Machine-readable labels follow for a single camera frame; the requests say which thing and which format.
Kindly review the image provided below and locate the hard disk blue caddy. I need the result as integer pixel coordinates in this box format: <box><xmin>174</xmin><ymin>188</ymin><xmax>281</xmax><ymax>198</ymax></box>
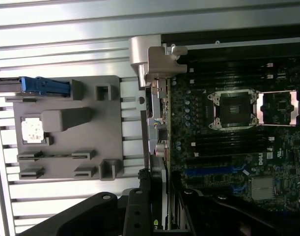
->
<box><xmin>0</xmin><ymin>76</ymin><xmax>71</xmax><ymax>96</ymax></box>

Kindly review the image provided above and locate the grey parts rack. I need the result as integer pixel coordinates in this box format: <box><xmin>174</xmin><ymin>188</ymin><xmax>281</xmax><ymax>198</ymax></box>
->
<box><xmin>4</xmin><ymin>75</ymin><xmax>123</xmax><ymax>182</ymax></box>

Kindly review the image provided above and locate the silver chipset heatsink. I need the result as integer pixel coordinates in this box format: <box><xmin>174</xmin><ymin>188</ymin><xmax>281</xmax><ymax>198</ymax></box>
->
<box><xmin>250</xmin><ymin>176</ymin><xmax>275</xmax><ymax>201</ymax></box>

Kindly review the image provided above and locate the green motherboard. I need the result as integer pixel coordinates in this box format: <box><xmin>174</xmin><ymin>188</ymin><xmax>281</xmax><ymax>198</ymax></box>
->
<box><xmin>169</xmin><ymin>59</ymin><xmax>300</xmax><ymax>214</ymax></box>

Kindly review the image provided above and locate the metal socket cover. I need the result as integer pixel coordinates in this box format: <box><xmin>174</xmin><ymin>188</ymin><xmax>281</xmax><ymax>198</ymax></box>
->
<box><xmin>259</xmin><ymin>89</ymin><xmax>300</xmax><ymax>126</ymax></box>

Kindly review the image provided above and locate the black open PC case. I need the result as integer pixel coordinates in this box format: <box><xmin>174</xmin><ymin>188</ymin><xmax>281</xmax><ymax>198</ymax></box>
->
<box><xmin>129</xmin><ymin>24</ymin><xmax>300</xmax><ymax>236</ymax></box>

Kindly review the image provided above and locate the silver CPU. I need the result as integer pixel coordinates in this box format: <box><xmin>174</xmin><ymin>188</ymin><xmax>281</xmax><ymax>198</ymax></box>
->
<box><xmin>21</xmin><ymin>119</ymin><xmax>46</xmax><ymax>143</ymax></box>

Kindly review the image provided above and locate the CPU socket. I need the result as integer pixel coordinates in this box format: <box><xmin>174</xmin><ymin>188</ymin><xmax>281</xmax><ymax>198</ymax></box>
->
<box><xmin>207</xmin><ymin>89</ymin><xmax>261</xmax><ymax>130</ymax></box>

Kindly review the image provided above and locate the blue expansion slot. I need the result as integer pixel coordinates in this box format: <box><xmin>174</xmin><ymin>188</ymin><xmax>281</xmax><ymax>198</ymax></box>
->
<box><xmin>185</xmin><ymin>167</ymin><xmax>250</xmax><ymax>177</ymax></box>

